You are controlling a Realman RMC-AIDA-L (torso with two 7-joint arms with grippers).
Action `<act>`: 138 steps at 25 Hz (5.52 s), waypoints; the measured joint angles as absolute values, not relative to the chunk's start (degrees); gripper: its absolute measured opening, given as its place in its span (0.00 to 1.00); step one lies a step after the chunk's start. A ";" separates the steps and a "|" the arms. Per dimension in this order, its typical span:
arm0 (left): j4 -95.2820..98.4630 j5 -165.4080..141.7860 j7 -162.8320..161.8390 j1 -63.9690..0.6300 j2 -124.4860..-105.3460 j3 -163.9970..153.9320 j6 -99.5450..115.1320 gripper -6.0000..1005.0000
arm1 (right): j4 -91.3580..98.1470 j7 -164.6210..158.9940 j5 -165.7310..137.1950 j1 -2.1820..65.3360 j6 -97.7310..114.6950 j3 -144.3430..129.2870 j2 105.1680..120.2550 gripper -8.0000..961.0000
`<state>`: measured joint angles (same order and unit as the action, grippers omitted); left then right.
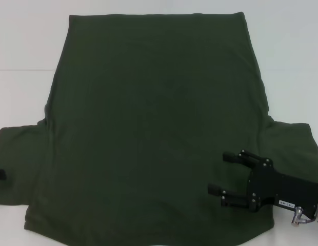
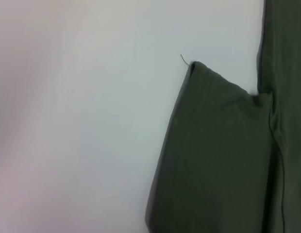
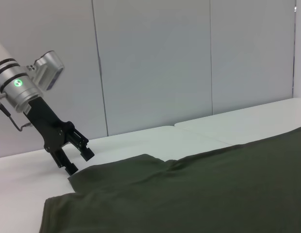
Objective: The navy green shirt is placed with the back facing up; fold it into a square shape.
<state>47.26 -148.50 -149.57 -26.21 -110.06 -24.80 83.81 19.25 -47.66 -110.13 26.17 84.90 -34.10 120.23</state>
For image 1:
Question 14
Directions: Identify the right gripper cable with plug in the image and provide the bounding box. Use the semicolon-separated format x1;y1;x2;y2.
290;206;317;221

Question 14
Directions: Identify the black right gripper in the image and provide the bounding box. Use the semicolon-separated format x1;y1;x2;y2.
207;149;318;218

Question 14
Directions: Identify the dark green t-shirt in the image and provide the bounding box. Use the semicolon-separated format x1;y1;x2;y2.
0;11;318;240

